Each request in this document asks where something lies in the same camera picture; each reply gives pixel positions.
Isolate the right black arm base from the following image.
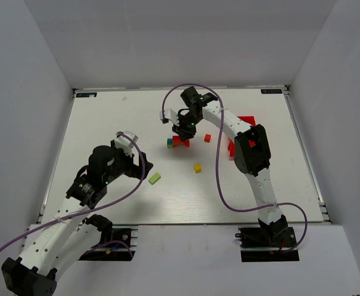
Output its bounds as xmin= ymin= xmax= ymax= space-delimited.
xmin=235 ymin=227 xmax=300 ymax=263

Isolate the red arch wood block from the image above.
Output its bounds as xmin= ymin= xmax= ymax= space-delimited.
xmin=173 ymin=141 xmax=190 ymax=148

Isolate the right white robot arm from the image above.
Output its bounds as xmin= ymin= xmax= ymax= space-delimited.
xmin=162 ymin=86 xmax=288 ymax=245

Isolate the purple cable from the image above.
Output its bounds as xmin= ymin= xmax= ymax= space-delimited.
xmin=158 ymin=83 xmax=308 ymax=254
xmin=0 ymin=131 xmax=147 ymax=289

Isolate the table logo sticker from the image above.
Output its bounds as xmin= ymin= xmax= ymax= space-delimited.
xmin=76 ymin=92 xmax=97 ymax=98
xmin=261 ymin=89 xmax=282 ymax=94

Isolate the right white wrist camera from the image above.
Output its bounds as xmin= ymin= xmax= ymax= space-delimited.
xmin=160 ymin=108 xmax=179 ymax=126

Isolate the small red cube block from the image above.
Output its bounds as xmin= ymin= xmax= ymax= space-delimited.
xmin=204 ymin=134 xmax=211 ymax=142

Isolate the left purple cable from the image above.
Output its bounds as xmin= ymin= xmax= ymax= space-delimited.
xmin=0 ymin=131 xmax=147 ymax=289

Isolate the yellow cube wood block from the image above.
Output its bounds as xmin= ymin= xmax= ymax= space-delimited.
xmin=194 ymin=163 xmax=202 ymax=173

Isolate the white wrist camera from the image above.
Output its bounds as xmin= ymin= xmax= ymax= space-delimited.
xmin=160 ymin=108 xmax=179 ymax=126
xmin=113 ymin=131 xmax=138 ymax=157

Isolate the right table logo sticker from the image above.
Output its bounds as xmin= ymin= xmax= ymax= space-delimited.
xmin=261 ymin=89 xmax=282 ymax=94

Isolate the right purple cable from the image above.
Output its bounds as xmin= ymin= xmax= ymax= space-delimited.
xmin=158 ymin=83 xmax=308 ymax=254

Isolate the left table logo sticker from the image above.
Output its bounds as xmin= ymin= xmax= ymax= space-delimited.
xmin=76 ymin=92 xmax=97 ymax=98

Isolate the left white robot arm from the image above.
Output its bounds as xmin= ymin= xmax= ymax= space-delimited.
xmin=1 ymin=142 xmax=153 ymax=295

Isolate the light green flat block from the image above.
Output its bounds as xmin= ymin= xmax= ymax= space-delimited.
xmin=148 ymin=173 xmax=161 ymax=185

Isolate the red plastic bin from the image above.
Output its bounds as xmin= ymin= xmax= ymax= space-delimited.
xmin=227 ymin=115 xmax=256 ymax=160

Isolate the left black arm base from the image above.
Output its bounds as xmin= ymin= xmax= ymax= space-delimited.
xmin=79 ymin=226 xmax=138 ymax=262

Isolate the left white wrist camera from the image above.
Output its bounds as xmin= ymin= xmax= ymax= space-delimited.
xmin=113 ymin=131 xmax=138 ymax=157

